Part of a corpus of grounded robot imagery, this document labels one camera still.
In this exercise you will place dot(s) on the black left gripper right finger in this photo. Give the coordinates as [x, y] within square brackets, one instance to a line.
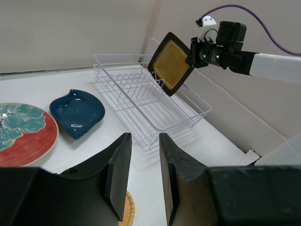
[198, 195]

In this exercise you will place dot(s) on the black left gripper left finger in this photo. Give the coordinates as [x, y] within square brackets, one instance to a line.
[91, 193]

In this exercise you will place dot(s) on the dark blue leaf plate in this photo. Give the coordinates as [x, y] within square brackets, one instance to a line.
[77, 112]

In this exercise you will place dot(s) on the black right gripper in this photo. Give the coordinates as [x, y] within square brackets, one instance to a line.
[203, 53]

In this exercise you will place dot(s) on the orange woven square plate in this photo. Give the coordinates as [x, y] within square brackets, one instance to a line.
[129, 211]

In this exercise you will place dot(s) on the red teal floral plate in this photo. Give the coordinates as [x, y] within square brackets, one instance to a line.
[27, 134]

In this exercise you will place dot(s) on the white wire dish rack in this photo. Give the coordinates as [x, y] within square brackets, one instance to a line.
[138, 95]

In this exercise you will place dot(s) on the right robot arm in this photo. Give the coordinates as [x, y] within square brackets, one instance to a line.
[221, 45]

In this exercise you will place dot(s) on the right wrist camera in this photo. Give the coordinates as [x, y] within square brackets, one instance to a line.
[208, 29]

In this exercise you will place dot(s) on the black yellow square plate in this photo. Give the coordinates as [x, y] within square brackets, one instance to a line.
[168, 65]

